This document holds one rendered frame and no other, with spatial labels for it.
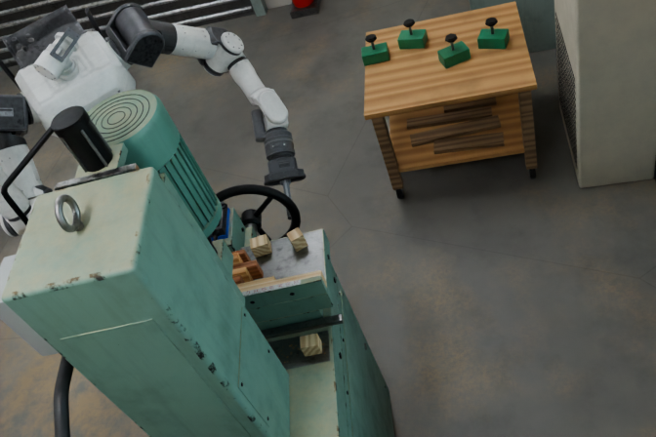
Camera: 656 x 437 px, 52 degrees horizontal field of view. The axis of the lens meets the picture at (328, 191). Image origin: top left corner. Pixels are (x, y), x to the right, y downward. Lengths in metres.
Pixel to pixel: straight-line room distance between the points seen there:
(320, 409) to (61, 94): 1.04
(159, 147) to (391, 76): 1.64
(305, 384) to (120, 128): 0.74
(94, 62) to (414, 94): 1.26
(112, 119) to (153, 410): 0.55
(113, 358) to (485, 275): 1.77
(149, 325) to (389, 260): 1.81
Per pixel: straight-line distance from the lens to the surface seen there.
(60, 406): 1.26
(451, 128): 2.98
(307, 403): 1.62
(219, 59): 2.12
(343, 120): 3.50
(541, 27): 3.57
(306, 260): 1.71
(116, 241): 1.06
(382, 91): 2.73
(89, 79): 1.93
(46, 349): 1.27
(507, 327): 2.56
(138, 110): 1.32
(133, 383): 1.27
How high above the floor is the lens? 2.18
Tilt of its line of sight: 44 degrees down
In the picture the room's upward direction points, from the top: 22 degrees counter-clockwise
